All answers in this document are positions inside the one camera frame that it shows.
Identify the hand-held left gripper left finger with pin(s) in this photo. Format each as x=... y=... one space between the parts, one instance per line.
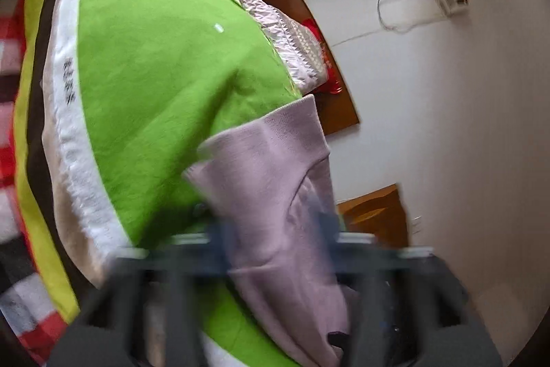
x=142 y=272

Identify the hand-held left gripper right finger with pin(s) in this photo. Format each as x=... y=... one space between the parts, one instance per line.
x=412 y=289

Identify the purple pants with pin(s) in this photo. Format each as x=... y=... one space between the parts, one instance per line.
x=279 y=199

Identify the large padded wooden headboard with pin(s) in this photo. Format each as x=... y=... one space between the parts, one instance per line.
x=378 y=216

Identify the red plaid bed sheet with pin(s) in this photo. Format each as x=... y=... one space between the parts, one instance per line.
x=21 y=307

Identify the green cartoon printed cloth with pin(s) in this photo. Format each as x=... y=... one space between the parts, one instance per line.
x=150 y=92

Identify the red embroidered pillow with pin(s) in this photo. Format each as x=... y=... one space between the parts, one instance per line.
x=331 y=66

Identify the pink triangle patterned quilt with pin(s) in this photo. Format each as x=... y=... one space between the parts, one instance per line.
x=279 y=27

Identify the small flat wooden headboard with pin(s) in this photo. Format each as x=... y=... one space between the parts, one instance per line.
x=300 y=6

